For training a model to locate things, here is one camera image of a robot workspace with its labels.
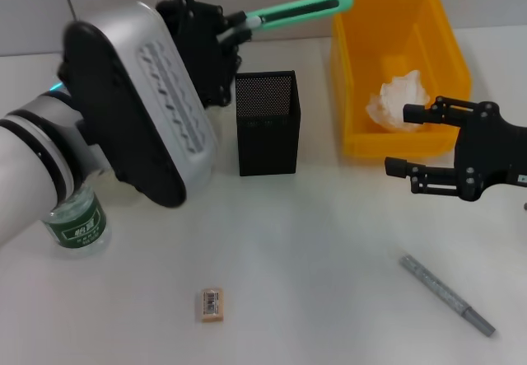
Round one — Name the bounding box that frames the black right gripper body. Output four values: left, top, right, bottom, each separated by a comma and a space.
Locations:
452, 101, 527, 202

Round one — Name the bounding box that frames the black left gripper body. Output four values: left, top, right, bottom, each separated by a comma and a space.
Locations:
156, 0, 243, 109

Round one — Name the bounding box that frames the white paper ball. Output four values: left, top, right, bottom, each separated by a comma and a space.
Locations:
365, 69, 432, 133

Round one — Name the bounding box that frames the clear green-label water bottle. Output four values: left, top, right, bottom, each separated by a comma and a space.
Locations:
43, 171, 111, 258

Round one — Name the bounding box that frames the black mesh pen holder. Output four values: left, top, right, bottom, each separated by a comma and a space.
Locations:
234, 69, 302, 177

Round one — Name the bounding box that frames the grey glitter pen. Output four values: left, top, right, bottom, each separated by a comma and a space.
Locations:
398, 255, 497, 336

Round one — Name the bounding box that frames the beige eraser with barcode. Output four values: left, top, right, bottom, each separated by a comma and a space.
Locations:
199, 286, 226, 324

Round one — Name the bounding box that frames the yellow plastic bin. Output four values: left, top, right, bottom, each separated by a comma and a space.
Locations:
328, 0, 473, 158

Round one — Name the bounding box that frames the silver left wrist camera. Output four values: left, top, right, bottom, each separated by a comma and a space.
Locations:
59, 2, 220, 208

